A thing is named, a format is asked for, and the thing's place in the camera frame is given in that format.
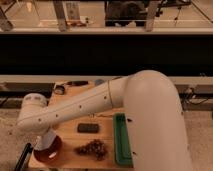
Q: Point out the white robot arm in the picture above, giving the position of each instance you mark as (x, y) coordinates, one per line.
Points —
(154, 118)

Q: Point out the green plastic tray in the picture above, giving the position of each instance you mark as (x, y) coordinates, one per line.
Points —
(121, 141)

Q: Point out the black rectangular block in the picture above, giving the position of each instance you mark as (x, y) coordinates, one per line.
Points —
(88, 128)

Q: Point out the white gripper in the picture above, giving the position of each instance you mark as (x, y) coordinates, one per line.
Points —
(44, 141)

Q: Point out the red bowl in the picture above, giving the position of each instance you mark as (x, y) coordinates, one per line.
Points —
(50, 154)

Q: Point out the black chair armrest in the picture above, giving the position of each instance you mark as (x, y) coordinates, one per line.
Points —
(27, 150)

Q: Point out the black handled tool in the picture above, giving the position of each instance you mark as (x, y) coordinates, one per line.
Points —
(76, 83)

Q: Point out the dark machine behind glass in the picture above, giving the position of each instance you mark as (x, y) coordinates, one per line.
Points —
(122, 13)

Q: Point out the bunch of dark grapes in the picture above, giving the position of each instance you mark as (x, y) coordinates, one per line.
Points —
(95, 147)

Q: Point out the blue cup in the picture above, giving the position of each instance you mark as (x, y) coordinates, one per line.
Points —
(99, 82)

